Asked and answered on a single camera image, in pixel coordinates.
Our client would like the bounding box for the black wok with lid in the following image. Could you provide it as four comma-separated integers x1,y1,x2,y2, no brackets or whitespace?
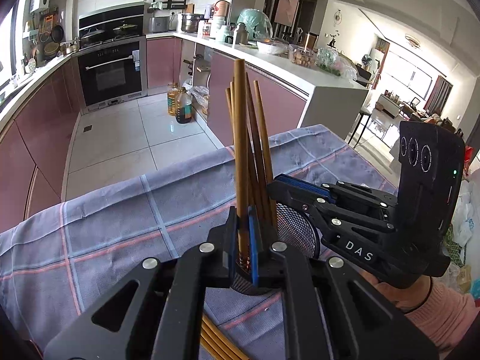
80,28,104,47

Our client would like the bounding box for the pink kettle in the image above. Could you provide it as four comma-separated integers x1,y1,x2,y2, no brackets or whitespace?
213,0,230,19

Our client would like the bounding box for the clear snack container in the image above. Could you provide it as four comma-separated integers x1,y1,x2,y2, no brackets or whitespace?
288,44,316,68

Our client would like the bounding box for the bamboo chopstick five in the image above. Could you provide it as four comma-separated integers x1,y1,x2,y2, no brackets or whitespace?
233,59,250,270

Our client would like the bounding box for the bamboo chopstick four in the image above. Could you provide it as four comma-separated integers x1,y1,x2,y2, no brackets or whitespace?
248,80,278,228

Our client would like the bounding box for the black built-in oven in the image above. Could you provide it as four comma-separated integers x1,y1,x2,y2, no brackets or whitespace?
77,37,147,111

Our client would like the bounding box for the bamboo chopstick three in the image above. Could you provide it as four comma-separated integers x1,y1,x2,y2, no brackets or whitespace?
246,75,272,225

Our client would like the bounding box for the pink sleeve right forearm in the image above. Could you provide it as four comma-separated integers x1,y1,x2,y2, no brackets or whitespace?
406,281,479,359

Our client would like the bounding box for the person right hand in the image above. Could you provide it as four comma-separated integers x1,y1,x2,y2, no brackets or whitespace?
360,271,433,313

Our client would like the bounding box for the bamboo chopstick two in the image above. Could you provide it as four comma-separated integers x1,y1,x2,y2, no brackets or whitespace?
229,80,235,134

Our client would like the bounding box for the bamboo chopstick seven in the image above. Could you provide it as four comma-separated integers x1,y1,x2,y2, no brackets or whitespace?
201,322,237,360

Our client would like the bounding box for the bamboo chopstick eight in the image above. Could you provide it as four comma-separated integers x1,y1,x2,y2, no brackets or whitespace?
200,337,223,360

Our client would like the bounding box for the cooking oil bottle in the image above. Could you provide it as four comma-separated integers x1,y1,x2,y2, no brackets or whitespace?
167,83,180,116

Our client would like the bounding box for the black bar stool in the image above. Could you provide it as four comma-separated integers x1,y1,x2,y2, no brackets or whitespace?
347,106,372,148

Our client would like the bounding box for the bamboo chopstick six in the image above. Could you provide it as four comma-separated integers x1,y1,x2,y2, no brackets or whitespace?
202,314,250,360

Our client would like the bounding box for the bamboo chopstick one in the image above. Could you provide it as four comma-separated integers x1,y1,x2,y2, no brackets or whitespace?
225,87,235,138

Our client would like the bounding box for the dark soy sauce bottle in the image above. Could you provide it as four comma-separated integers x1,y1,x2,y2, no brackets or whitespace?
176,87,192,124

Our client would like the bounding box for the silver toaster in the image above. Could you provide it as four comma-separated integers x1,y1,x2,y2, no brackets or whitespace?
148,16,171,33

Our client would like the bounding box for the black mesh pen holder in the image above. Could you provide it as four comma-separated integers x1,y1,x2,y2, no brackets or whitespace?
231,202,321,296

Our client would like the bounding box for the plaid grey tablecloth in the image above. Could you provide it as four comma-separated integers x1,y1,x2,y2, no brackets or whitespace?
1,125,398,359

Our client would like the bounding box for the steel stock pot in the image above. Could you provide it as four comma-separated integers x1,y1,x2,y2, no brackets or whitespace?
178,13,204,33

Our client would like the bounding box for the black pot with lid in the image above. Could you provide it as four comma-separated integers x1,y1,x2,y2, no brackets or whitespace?
113,23,138,38

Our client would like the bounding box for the plastic bag on counter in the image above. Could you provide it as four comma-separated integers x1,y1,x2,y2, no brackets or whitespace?
316,47,358,80

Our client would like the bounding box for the white bowl on counter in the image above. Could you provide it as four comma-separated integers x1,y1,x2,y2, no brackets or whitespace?
256,40,288,55

